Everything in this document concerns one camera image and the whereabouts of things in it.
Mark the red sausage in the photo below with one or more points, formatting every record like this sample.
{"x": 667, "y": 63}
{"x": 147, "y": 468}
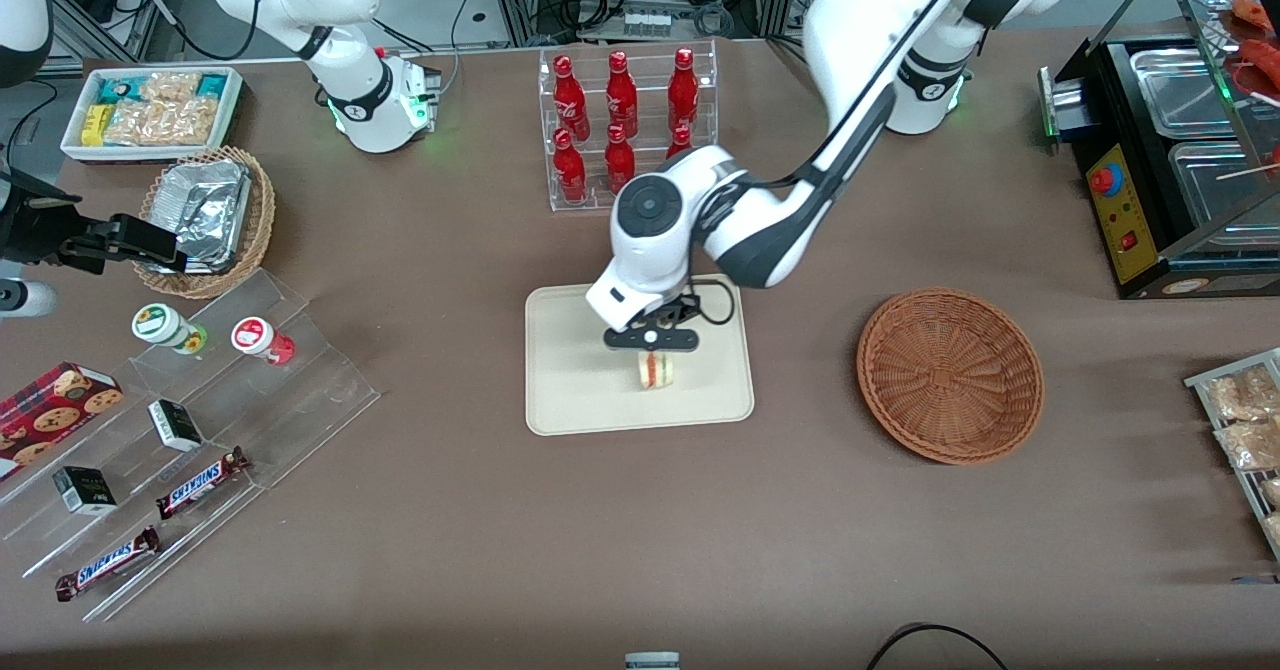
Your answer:
{"x": 1255, "y": 12}
{"x": 1262, "y": 55}

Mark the clear acrylic stepped stand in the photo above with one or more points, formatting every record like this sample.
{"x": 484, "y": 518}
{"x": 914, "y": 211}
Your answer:
{"x": 300, "y": 400}

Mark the Snickers chocolate bar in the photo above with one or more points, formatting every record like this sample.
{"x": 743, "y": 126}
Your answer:
{"x": 200, "y": 483}
{"x": 105, "y": 563}

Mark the yellow snack packet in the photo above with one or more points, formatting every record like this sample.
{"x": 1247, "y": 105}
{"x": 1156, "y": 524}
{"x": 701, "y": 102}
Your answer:
{"x": 93, "y": 125}

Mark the white power strip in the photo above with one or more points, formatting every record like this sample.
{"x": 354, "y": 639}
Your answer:
{"x": 645, "y": 24}

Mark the red cookie box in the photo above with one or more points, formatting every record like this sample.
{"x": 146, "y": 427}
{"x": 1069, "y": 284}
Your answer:
{"x": 50, "y": 410}

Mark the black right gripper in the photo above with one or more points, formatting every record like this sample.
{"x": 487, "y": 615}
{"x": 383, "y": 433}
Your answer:
{"x": 40, "y": 231}

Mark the triangular sandwich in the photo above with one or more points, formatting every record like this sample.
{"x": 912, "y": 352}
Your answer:
{"x": 656, "y": 372}

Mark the beige rectangular tray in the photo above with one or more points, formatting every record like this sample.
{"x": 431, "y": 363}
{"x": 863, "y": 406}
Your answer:
{"x": 570, "y": 370}

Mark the light wicker basket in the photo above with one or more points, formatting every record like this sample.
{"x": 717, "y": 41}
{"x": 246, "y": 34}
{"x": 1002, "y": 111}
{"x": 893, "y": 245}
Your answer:
{"x": 262, "y": 215}

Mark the aluminium foil tray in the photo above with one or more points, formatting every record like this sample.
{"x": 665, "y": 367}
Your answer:
{"x": 205, "y": 205}

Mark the clear acrylic bottle rack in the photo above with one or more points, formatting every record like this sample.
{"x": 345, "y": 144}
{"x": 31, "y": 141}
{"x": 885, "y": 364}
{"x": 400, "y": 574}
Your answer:
{"x": 595, "y": 205}

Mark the steel warmer pan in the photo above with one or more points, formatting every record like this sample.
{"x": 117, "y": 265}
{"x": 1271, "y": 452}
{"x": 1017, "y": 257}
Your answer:
{"x": 1215, "y": 185}
{"x": 1180, "y": 90}

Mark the small black box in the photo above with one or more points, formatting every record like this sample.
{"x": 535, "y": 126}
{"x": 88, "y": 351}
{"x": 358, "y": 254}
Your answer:
{"x": 85, "y": 491}
{"x": 176, "y": 426}

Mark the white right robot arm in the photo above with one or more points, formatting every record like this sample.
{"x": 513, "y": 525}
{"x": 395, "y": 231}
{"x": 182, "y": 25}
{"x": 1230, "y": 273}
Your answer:
{"x": 350, "y": 90}

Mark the teal snack packet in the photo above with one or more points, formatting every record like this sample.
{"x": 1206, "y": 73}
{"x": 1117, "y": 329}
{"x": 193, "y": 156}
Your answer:
{"x": 212, "y": 85}
{"x": 117, "y": 89}

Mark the brown round wicker basket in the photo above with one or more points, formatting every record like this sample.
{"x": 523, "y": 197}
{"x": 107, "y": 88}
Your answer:
{"x": 950, "y": 375}

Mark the grey device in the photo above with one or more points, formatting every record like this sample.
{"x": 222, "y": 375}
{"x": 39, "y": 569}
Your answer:
{"x": 652, "y": 661}

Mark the red cola bottle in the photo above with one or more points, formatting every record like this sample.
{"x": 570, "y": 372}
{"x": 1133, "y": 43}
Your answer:
{"x": 569, "y": 100}
{"x": 569, "y": 172}
{"x": 619, "y": 160}
{"x": 621, "y": 98}
{"x": 683, "y": 92}
{"x": 679, "y": 142}

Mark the black food warmer machine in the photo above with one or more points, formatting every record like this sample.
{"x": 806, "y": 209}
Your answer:
{"x": 1130, "y": 220}

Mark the clear bag of snacks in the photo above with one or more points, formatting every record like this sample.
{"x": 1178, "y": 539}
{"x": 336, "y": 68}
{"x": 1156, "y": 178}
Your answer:
{"x": 1274, "y": 528}
{"x": 1271, "y": 492}
{"x": 1250, "y": 444}
{"x": 1245, "y": 392}

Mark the red label cup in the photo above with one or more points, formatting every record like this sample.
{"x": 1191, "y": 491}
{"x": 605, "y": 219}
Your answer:
{"x": 255, "y": 336}

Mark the white rectangular snack bin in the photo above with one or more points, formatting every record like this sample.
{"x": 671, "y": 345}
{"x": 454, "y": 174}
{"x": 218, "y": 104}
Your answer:
{"x": 150, "y": 153}

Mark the small beige snack bag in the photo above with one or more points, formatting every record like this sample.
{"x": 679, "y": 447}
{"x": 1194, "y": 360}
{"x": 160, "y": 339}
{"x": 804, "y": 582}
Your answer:
{"x": 170, "y": 86}

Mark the green label cup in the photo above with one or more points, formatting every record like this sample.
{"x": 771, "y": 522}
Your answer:
{"x": 160, "y": 325}

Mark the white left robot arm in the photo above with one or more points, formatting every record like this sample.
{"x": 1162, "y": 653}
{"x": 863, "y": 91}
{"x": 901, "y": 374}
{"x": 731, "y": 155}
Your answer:
{"x": 850, "y": 50}

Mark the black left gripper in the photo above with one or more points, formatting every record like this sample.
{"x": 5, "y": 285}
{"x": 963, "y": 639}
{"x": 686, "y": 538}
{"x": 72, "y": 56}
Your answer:
{"x": 677, "y": 311}

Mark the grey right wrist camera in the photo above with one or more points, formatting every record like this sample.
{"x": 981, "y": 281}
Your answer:
{"x": 25, "y": 299}

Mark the large beige snack bag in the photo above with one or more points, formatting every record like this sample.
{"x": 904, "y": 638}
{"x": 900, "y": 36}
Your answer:
{"x": 160, "y": 123}

